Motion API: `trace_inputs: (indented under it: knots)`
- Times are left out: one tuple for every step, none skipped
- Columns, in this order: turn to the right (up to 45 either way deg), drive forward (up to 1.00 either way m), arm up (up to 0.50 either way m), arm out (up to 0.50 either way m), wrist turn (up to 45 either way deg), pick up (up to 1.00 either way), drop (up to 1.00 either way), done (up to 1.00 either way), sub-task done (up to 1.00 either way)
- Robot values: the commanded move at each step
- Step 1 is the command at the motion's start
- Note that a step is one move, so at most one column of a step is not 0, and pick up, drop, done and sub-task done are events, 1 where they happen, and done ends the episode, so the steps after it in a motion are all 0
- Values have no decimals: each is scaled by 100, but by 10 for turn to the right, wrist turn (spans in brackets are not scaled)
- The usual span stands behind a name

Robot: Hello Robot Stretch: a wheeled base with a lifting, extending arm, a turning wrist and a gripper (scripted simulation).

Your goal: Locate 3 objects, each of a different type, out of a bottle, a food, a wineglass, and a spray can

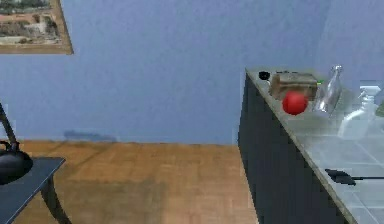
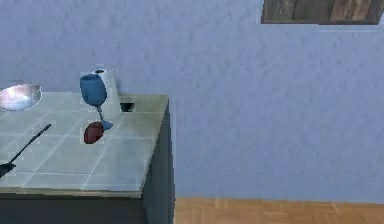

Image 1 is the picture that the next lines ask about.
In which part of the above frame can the clear glass bottle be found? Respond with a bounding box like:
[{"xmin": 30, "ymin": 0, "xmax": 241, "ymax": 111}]
[{"xmin": 312, "ymin": 64, "xmax": 344, "ymax": 117}]

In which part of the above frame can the clear spray bottle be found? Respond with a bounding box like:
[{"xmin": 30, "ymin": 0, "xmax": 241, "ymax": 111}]
[{"xmin": 336, "ymin": 85, "xmax": 383, "ymax": 140}]

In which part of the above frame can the red round fruit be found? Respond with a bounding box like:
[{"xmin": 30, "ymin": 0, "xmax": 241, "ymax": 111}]
[{"xmin": 281, "ymin": 90, "xmax": 309, "ymax": 116}]

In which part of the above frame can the black counter with tiled top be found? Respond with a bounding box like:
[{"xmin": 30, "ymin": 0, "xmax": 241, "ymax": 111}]
[{"xmin": 237, "ymin": 67, "xmax": 384, "ymax": 224}]

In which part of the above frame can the framed landscape picture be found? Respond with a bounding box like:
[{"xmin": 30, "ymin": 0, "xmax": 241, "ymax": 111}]
[{"xmin": 0, "ymin": 0, "xmax": 75, "ymax": 56}]

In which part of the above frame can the black side table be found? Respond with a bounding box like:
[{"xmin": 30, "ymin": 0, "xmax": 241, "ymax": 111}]
[{"xmin": 0, "ymin": 157, "xmax": 73, "ymax": 224}]

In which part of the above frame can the black utensil with thin handle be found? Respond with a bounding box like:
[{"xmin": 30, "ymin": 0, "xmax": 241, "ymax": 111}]
[{"xmin": 324, "ymin": 168, "xmax": 384, "ymax": 187}]

